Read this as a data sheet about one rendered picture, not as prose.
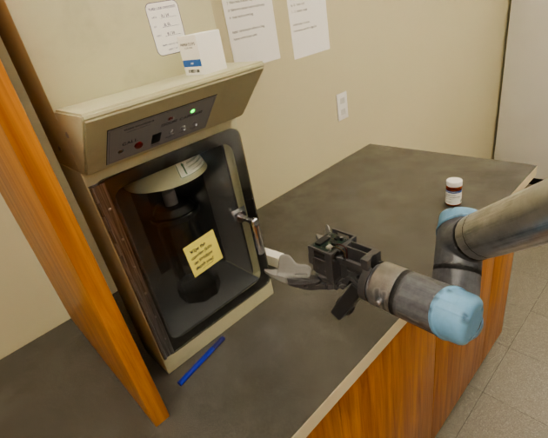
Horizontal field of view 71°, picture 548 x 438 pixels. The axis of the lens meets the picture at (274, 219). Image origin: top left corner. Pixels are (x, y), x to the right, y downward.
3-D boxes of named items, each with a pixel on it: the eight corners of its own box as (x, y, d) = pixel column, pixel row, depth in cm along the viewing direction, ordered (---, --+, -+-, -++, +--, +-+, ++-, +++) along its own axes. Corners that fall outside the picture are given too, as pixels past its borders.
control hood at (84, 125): (78, 174, 61) (50, 110, 56) (236, 114, 79) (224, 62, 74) (108, 188, 53) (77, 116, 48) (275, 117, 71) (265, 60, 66)
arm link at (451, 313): (471, 353, 56) (456, 347, 49) (402, 320, 63) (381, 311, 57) (491, 302, 56) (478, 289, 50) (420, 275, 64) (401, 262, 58)
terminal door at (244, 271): (165, 356, 81) (90, 183, 62) (270, 280, 98) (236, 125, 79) (167, 358, 80) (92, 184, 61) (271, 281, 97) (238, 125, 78)
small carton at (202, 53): (186, 76, 65) (176, 36, 62) (209, 69, 68) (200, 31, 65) (204, 75, 62) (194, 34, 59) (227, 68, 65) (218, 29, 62)
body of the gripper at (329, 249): (330, 226, 71) (389, 245, 63) (335, 264, 75) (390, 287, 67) (303, 245, 67) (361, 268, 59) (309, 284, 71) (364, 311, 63)
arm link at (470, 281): (489, 282, 67) (474, 267, 59) (484, 348, 64) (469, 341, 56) (442, 278, 72) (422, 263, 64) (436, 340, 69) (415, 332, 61)
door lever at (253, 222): (252, 244, 89) (243, 250, 88) (243, 209, 85) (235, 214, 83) (268, 252, 86) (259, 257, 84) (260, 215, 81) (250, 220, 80)
